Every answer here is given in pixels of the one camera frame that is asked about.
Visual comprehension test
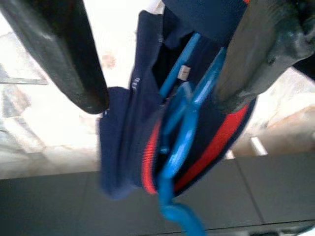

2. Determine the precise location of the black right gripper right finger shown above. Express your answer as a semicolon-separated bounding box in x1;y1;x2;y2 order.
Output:
213;0;315;117

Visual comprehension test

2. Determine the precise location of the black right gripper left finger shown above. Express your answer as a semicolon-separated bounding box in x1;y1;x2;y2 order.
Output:
0;0;110;115

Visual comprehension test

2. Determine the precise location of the navy shirt with red stripes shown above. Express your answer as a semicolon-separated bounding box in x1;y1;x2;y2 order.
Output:
98;0;256;201

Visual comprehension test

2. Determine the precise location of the blue plastic hanger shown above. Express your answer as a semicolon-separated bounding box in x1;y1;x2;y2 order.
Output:
157;32;228;236

